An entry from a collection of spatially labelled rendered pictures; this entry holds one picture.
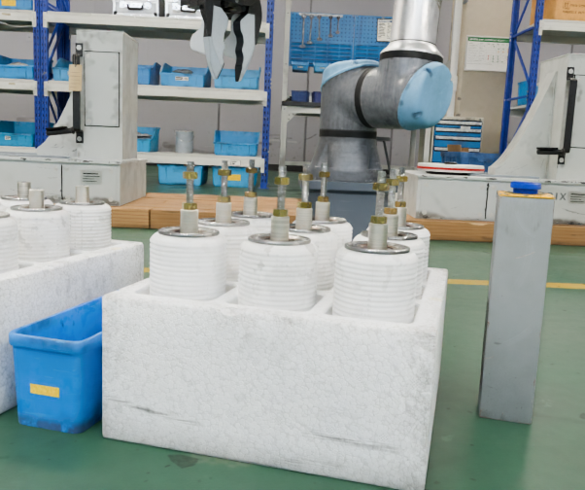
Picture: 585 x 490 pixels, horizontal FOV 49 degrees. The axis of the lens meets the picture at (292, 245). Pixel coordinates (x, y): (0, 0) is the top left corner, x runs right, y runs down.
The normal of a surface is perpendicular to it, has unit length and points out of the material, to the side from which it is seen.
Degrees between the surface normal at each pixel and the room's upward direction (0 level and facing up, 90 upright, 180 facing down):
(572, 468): 0
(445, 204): 90
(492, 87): 90
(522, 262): 90
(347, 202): 90
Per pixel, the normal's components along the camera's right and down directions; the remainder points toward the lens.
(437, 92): 0.68, 0.27
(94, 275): 0.96, 0.08
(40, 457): 0.04, -0.99
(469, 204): 0.03, 0.15
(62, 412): -0.27, 0.17
